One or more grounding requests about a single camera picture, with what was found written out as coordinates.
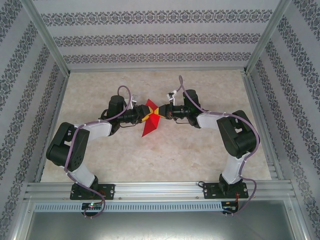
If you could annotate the grey metal sheet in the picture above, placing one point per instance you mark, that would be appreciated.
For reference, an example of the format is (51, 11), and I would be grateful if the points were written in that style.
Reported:
(160, 227)

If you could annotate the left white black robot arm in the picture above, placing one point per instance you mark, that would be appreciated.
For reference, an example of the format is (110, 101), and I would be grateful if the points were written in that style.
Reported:
(67, 150)

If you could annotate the aluminium frame post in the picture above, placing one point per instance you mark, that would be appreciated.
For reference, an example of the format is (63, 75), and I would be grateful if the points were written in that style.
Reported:
(50, 37)
(266, 37)

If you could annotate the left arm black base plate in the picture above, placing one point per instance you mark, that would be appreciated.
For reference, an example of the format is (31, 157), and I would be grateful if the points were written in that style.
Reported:
(108, 192)

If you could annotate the aluminium frame strut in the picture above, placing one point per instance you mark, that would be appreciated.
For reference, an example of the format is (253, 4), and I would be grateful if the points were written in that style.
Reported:
(23, 225)
(301, 225)

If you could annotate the aluminium mounting rail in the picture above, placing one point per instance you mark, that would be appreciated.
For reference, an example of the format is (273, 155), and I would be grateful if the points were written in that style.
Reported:
(160, 190)

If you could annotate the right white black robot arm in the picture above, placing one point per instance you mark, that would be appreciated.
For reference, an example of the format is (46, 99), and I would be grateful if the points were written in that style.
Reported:
(237, 137)

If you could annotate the aluminium side rail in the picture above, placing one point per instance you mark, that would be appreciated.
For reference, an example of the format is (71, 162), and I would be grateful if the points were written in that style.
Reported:
(269, 150)
(59, 100)

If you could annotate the thin aluminium wall rail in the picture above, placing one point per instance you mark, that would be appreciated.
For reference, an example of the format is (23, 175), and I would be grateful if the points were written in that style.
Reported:
(157, 70)

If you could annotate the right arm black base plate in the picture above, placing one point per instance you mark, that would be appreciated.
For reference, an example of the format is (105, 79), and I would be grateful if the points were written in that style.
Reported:
(207, 191)

